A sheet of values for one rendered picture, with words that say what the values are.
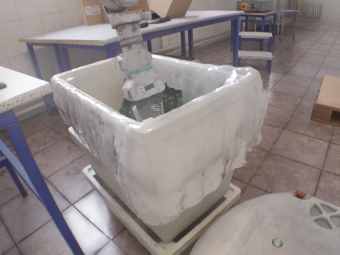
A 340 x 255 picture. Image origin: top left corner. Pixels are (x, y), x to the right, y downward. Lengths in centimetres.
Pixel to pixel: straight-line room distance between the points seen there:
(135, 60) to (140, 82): 5
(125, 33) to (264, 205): 59
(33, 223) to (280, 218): 113
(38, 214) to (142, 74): 103
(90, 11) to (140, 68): 165
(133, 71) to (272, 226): 58
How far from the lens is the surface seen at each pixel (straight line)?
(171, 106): 86
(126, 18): 56
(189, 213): 77
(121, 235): 113
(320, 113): 202
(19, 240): 133
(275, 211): 73
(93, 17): 218
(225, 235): 66
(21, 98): 60
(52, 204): 75
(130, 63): 56
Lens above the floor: 91
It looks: 31 degrees down
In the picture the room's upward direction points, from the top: 5 degrees counter-clockwise
